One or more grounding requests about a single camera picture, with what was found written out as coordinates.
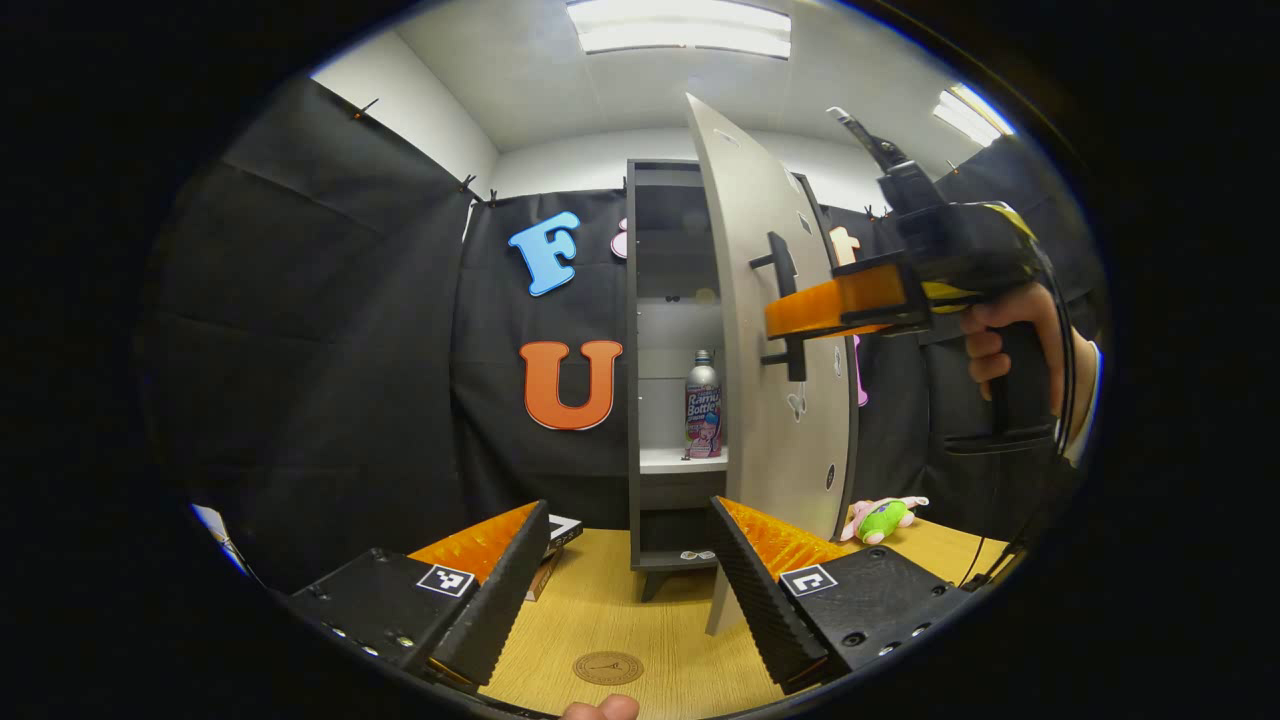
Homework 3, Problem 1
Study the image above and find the round brown coaster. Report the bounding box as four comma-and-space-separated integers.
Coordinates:
573, 651, 646, 687

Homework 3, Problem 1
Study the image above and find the black backdrop cloth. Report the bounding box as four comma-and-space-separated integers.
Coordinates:
150, 78, 1101, 591

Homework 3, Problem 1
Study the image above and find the large ceiling light panel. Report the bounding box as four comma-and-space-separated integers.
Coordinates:
565, 0, 793, 59

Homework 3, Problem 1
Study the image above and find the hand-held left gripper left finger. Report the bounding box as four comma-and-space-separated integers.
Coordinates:
290, 500, 553, 689

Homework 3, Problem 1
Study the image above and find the grey cabinet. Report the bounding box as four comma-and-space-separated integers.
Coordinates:
625, 93, 861, 637

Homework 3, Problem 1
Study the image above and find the pink and green plush toy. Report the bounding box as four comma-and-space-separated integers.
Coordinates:
840, 496, 930, 546

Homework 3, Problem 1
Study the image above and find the black door handle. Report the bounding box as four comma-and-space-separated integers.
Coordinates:
750, 232, 809, 383

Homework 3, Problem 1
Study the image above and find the beige cabinet door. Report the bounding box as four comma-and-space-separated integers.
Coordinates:
685, 93, 861, 637

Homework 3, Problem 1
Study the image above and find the white paper object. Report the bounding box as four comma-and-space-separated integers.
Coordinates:
190, 503, 251, 577

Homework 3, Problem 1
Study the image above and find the silver bottle with pink label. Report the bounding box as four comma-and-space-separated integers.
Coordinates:
684, 350, 724, 460

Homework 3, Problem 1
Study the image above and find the small ceiling light panel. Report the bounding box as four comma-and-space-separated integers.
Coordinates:
932, 84, 1017, 149

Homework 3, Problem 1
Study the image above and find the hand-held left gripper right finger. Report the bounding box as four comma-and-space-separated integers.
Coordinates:
708, 495, 973, 696

